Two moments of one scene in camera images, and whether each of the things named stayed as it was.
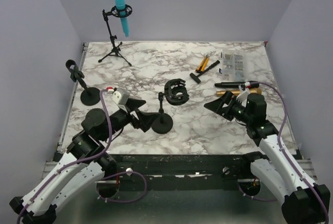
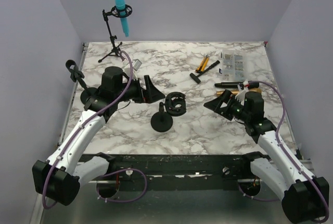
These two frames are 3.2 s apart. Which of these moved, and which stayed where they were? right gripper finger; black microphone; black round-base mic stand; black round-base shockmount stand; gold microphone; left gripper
Moved: black round-base shockmount stand; left gripper
Stayed: right gripper finger; black round-base mic stand; black microphone; gold microphone
